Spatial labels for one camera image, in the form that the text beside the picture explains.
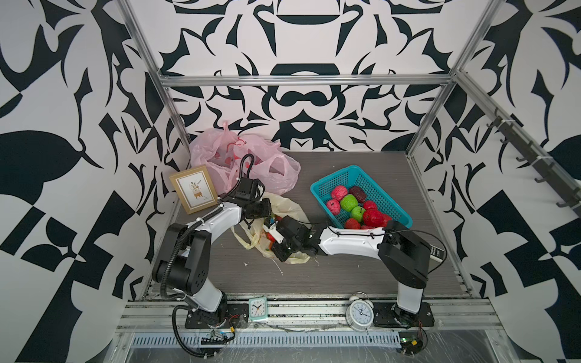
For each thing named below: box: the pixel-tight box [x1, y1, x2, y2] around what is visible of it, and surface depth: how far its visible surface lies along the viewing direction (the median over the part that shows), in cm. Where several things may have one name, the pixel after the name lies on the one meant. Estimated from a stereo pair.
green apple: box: [340, 193, 359, 212], surface depth 98 cm
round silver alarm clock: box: [345, 291, 375, 336], surface depth 73 cm
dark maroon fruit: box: [348, 186, 367, 204], surface depth 101 cm
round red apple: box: [363, 200, 378, 210], surface depth 98 cm
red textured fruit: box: [360, 208, 384, 229], surface depth 90 cm
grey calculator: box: [429, 243, 445, 262], surface depth 88 cm
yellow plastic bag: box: [284, 254, 311, 265], surface depth 77 cm
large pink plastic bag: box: [189, 121, 243, 196], surface depth 112 cm
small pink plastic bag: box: [233, 134, 302, 196], surface depth 98 cm
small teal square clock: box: [248, 296, 268, 321], surface depth 76 cm
